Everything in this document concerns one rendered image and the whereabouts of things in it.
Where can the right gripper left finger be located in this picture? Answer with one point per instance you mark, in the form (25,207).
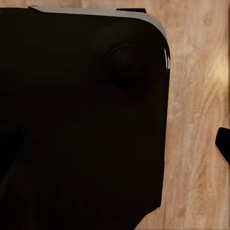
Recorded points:
(11,143)

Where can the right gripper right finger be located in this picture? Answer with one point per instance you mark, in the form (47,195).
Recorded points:
(223,142)

